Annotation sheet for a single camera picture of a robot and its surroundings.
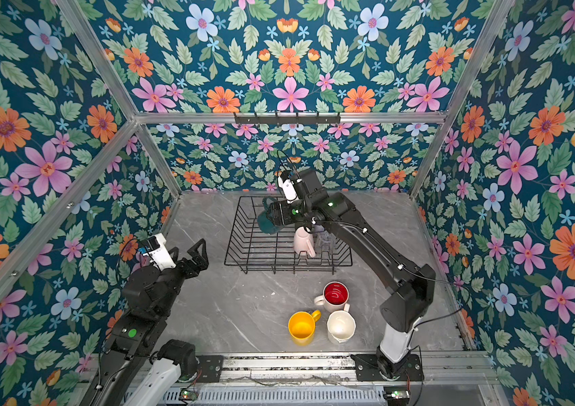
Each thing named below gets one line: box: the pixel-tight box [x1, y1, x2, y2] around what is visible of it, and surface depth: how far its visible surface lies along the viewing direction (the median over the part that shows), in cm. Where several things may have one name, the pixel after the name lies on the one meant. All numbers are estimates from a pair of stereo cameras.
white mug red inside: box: [313, 280, 350, 313], surface depth 84 cm
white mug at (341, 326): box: [326, 303, 357, 346], surface depth 78 cm
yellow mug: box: [287, 309, 322, 347], surface depth 77 cm
